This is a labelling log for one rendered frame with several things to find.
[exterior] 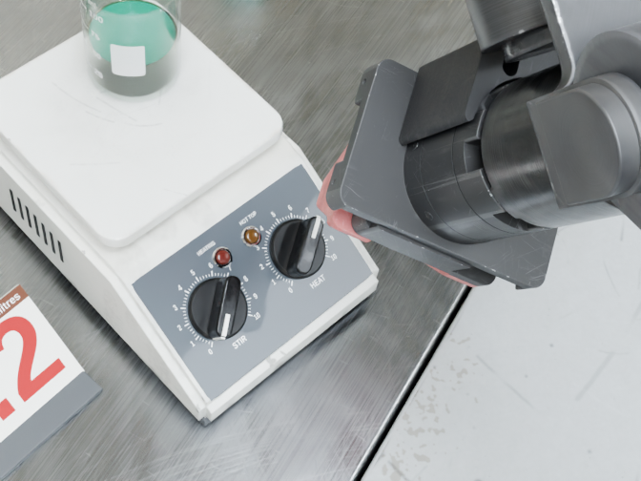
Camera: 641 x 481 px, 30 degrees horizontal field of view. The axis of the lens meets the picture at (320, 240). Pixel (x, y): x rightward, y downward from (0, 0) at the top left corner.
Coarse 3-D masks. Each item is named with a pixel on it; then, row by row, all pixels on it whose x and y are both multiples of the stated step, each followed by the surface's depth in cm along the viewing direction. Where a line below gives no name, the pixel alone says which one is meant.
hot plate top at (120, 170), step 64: (64, 64) 64; (192, 64) 65; (0, 128) 61; (64, 128) 62; (128, 128) 62; (192, 128) 62; (256, 128) 63; (64, 192) 59; (128, 192) 60; (192, 192) 60
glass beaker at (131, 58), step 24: (96, 0) 57; (168, 0) 62; (96, 24) 58; (120, 24) 57; (144, 24) 58; (168, 24) 59; (96, 48) 60; (120, 48) 59; (144, 48) 59; (168, 48) 60; (96, 72) 62; (120, 72) 61; (144, 72) 61; (168, 72) 62; (120, 96) 62; (144, 96) 62
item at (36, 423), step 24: (72, 360) 63; (72, 384) 63; (96, 384) 63; (24, 408) 62; (48, 408) 62; (72, 408) 62; (0, 432) 61; (24, 432) 61; (48, 432) 62; (0, 456) 61; (24, 456) 61; (0, 480) 60
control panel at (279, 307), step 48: (288, 192) 64; (192, 240) 61; (240, 240) 62; (336, 240) 65; (144, 288) 60; (192, 288) 61; (240, 288) 62; (288, 288) 63; (336, 288) 64; (192, 336) 61; (240, 336) 62; (288, 336) 63
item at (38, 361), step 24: (24, 312) 62; (0, 336) 61; (24, 336) 62; (48, 336) 62; (0, 360) 61; (24, 360) 62; (48, 360) 62; (0, 384) 61; (24, 384) 62; (48, 384) 62; (0, 408) 61
